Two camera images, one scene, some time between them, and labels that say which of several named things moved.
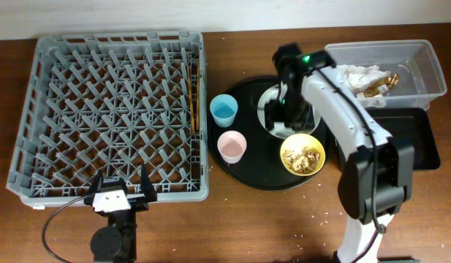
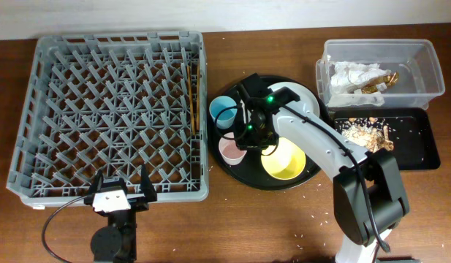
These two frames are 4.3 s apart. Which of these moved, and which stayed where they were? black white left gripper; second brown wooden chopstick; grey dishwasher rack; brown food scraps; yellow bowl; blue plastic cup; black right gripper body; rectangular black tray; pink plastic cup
Moved: yellow bowl; black right gripper body; brown food scraps
Stayed: pink plastic cup; grey dishwasher rack; rectangular black tray; blue plastic cup; black white left gripper; second brown wooden chopstick
